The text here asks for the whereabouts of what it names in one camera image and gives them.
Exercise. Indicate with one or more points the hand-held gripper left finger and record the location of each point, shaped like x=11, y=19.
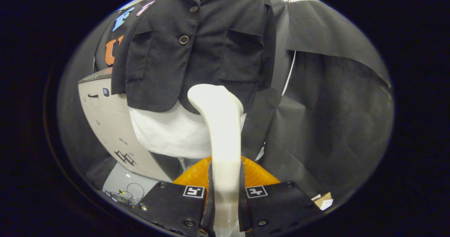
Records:
x=168, y=205

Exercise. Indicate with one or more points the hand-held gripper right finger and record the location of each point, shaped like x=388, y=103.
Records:
x=277, y=205

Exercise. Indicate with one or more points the black blazer jacket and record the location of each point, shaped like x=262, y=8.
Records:
x=211, y=54

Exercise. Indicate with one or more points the cardboard box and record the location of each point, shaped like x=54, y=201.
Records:
x=324, y=202

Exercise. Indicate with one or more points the white mannequin torso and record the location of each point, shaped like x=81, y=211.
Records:
x=165, y=135

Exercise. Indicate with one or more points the grey cabinet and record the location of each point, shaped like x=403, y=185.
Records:
x=112, y=124

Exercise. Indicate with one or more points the black backdrop cloth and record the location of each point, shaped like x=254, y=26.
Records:
x=334, y=107

